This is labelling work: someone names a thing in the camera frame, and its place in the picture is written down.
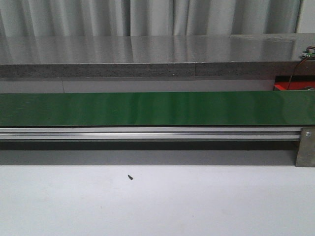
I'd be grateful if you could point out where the grey stone counter slab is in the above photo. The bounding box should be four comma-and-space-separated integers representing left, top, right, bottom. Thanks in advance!
0, 33, 315, 78

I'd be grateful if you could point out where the green conveyor belt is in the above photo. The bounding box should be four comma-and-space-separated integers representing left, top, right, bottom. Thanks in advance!
0, 90, 315, 127

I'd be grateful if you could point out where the red plastic bin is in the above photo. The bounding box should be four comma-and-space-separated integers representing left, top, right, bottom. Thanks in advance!
274, 75, 315, 90

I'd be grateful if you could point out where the white pleated curtain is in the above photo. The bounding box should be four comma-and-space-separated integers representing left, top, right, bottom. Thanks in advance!
0, 0, 301, 37

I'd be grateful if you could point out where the green circuit board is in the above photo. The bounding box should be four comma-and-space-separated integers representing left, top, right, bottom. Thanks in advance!
300, 46, 315, 59

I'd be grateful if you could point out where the aluminium conveyor side rail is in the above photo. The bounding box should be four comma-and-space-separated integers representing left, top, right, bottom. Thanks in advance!
0, 127, 302, 140

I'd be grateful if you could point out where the steel conveyor mounting bracket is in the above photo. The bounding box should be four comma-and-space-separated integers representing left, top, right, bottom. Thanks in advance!
295, 127, 315, 167

